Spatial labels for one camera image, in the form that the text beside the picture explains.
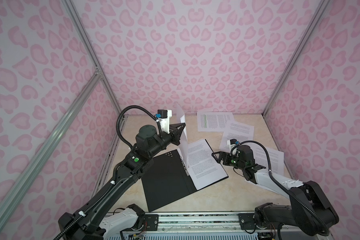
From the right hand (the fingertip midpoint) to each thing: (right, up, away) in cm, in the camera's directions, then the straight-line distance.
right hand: (217, 154), depth 86 cm
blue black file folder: (-30, -15, +3) cm, 33 cm away
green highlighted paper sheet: (+3, +20, +32) cm, 38 cm away
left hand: (-18, +18, -23) cm, 34 cm away
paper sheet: (+18, +13, +25) cm, 34 cm away
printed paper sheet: (-7, -10, +7) cm, 14 cm away
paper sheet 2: (+40, -5, +10) cm, 42 cm away
